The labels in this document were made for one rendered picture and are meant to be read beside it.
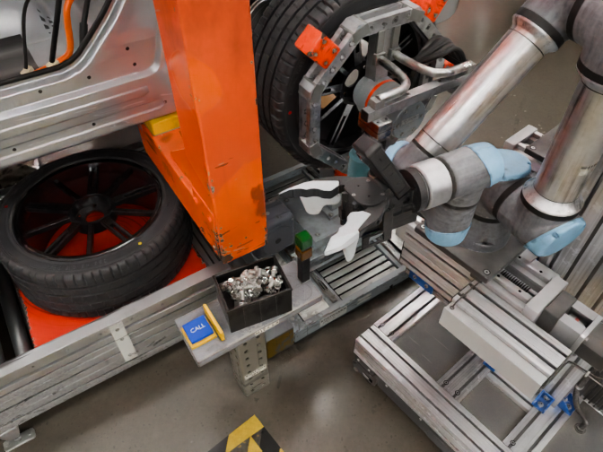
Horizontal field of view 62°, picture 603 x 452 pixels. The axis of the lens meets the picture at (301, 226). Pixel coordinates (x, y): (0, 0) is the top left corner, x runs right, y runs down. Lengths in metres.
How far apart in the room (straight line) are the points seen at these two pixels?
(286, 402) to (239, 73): 1.18
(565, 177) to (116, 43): 1.28
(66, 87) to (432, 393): 1.47
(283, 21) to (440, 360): 1.19
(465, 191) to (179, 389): 1.42
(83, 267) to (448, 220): 1.19
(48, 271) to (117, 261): 0.21
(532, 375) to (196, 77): 0.98
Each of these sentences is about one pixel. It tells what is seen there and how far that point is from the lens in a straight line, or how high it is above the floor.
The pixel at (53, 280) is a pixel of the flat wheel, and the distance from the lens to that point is 1.76.
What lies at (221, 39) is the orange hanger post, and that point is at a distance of 1.16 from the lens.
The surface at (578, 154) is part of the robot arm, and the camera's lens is 1.02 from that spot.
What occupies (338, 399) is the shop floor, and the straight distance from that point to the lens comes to 1.92.
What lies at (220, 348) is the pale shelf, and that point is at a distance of 1.51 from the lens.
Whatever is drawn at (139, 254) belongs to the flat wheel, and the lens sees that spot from 1.71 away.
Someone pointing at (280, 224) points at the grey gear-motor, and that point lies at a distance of 1.88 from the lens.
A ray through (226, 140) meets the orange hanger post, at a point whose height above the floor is 0.98.
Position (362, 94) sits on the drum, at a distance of 1.65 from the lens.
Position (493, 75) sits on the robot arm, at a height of 1.30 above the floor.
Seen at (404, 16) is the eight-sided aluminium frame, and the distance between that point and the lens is 1.60.
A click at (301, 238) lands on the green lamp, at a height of 0.66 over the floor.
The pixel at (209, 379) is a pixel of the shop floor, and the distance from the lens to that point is 1.98.
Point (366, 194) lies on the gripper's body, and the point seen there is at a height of 1.25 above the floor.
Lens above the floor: 1.75
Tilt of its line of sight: 47 degrees down
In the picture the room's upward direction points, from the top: straight up
